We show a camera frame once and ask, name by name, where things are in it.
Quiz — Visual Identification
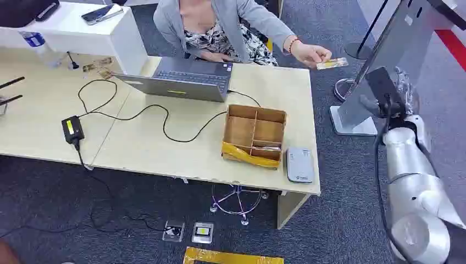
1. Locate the person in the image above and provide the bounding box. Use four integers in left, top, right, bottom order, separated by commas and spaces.
153, 0, 304, 68

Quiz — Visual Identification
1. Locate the wooden box with yellow tape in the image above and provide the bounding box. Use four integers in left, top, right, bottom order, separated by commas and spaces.
221, 104, 288, 170

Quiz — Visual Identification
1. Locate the grey card reader device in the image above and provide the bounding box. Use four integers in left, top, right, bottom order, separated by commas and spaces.
285, 146, 315, 184

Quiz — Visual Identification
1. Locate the black antenna rod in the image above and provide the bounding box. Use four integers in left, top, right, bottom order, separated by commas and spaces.
0, 94, 24, 107
0, 75, 26, 90

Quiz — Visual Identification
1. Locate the chrome ring base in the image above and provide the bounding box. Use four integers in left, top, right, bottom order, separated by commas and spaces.
333, 77, 360, 103

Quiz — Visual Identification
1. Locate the white cabinet box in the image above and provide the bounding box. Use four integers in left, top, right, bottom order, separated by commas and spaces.
0, 1, 149, 76

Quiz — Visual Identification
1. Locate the floor socket with yellow label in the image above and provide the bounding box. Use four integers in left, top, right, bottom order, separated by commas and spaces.
191, 222, 215, 245

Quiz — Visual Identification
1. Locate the black laptop power cable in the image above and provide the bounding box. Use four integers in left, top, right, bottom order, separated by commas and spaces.
77, 78, 263, 144

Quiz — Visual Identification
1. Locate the black power adapter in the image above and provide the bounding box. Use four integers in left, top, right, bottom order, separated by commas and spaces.
60, 115, 86, 145

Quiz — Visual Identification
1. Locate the chrome stool base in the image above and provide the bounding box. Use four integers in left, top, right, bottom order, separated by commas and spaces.
209, 183, 270, 227

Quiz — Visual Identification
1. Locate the clear water bottle blue label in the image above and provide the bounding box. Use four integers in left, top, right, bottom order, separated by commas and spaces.
18, 30, 63, 69

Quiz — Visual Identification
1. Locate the robot right hand grey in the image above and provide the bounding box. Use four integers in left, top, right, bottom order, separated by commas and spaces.
359, 67, 420, 120

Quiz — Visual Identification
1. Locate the yellow taped frame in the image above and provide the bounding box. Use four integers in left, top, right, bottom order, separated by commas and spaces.
182, 246, 285, 264

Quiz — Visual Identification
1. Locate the black bag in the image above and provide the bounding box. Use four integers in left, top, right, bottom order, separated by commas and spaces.
0, 0, 56, 29

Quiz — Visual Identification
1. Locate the black pole with round base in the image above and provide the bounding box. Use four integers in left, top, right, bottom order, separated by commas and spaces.
343, 0, 390, 61

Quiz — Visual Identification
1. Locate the person's right hand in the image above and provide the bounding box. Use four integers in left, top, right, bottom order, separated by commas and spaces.
199, 52, 236, 64

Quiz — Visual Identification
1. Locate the smartphone with dark screen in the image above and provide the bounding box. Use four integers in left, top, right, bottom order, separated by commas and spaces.
80, 3, 125, 26

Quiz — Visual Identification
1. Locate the floor socket with plug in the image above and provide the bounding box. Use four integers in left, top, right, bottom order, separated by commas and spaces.
162, 220, 186, 244

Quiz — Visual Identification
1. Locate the black mains cable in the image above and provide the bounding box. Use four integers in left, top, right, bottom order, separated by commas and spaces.
0, 141, 182, 238

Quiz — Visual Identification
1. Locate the brown rounded object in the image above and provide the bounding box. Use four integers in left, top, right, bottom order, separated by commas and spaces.
0, 240, 21, 264

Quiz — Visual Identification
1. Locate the grey laptop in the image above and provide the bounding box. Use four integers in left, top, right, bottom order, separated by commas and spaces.
113, 56, 234, 103

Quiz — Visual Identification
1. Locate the yellow printed card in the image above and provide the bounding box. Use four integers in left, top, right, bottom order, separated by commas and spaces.
315, 57, 350, 71

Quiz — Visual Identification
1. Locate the white panel with red stripe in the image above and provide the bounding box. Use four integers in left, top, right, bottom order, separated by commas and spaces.
426, 0, 466, 73

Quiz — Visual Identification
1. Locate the desk side panel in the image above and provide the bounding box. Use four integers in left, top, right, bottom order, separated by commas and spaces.
276, 191, 312, 230

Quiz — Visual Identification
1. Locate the grey kiosk stand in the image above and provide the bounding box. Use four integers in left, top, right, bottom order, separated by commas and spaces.
329, 0, 440, 137

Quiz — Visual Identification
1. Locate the small black antenna stub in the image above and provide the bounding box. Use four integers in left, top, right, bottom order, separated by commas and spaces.
65, 50, 80, 70

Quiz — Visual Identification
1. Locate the person's left hand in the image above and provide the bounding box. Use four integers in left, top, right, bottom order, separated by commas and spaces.
290, 41, 333, 69

